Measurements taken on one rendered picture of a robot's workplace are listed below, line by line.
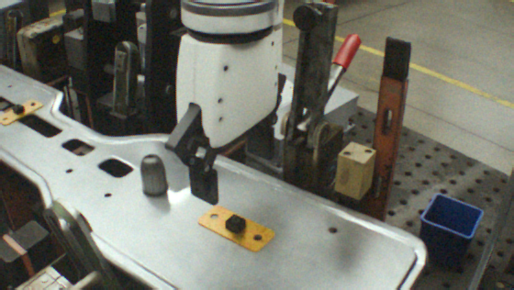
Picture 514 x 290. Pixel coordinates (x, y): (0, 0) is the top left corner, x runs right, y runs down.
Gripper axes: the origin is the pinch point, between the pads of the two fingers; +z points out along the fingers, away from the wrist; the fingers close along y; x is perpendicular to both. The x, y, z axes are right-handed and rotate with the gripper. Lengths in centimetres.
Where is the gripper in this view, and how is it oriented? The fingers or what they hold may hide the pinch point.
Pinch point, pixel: (233, 168)
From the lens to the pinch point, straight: 52.5
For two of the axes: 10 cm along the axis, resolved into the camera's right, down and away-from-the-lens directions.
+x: 8.1, 3.2, -4.9
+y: -5.9, 4.4, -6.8
